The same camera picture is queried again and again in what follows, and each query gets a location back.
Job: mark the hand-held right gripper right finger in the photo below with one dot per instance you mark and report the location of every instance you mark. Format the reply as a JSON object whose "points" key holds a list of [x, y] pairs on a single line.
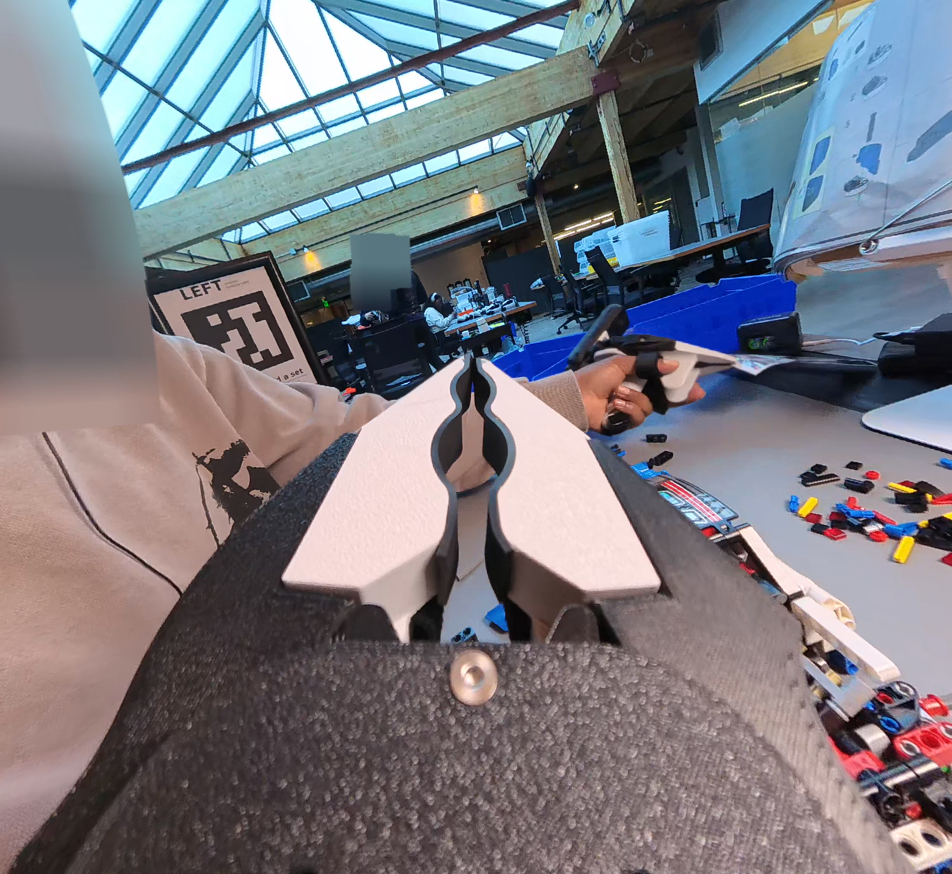
{"points": [[573, 517]]}

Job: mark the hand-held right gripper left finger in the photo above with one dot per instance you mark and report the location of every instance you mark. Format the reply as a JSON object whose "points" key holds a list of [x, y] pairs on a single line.
{"points": [[372, 517]]}

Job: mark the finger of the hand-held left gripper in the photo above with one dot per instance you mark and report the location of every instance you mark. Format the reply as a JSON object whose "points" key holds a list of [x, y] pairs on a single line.
{"points": [[692, 364]]}

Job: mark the holographic sticker sheet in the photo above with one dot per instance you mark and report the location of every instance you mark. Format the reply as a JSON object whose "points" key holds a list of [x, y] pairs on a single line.
{"points": [[766, 363]]}

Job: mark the blue lego panel piece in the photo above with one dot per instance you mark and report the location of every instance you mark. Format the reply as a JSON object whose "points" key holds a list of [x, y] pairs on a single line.
{"points": [[497, 619]]}

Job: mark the pile of small lego pieces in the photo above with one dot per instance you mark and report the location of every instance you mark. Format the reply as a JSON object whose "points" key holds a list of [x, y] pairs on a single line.
{"points": [[877, 517]]}

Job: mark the lego race car model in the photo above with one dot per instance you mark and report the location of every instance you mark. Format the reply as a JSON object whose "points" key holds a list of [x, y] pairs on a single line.
{"points": [[840, 636]]}

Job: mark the person's left forearm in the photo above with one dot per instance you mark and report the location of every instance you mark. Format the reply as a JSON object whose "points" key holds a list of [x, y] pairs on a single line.
{"points": [[297, 413]]}

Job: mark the black lego brick with holes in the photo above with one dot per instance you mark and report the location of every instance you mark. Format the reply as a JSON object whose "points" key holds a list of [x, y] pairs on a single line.
{"points": [[462, 636]]}

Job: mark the lego instruction booklet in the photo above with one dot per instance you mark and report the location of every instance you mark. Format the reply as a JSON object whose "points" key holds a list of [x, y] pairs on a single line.
{"points": [[877, 107]]}

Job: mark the person's left hand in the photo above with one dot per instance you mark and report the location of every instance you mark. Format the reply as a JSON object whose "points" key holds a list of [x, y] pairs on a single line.
{"points": [[606, 390]]}

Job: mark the plain blue bin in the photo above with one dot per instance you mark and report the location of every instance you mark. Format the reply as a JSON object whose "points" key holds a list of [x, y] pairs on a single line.
{"points": [[706, 308]]}

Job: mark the black device with green display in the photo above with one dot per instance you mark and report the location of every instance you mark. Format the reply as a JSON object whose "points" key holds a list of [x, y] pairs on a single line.
{"points": [[770, 334]]}

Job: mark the stack of white storage boxes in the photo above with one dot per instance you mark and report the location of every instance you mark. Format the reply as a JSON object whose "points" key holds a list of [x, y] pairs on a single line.
{"points": [[632, 241]]}

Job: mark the long wooden desk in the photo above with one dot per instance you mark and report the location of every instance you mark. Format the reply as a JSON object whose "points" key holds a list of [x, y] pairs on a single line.
{"points": [[699, 249]]}

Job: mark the black power adapter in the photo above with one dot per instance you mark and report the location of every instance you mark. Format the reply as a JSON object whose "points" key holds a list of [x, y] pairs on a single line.
{"points": [[915, 349]]}

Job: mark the framed marker sign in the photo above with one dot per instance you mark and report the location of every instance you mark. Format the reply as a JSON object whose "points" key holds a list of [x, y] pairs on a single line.
{"points": [[238, 323]]}

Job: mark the white book stand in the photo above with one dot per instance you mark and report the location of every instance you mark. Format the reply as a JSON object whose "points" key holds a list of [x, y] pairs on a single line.
{"points": [[922, 416]]}

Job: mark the person's beige hoodie torso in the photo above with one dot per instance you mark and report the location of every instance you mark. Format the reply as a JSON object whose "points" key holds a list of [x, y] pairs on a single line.
{"points": [[74, 554]]}

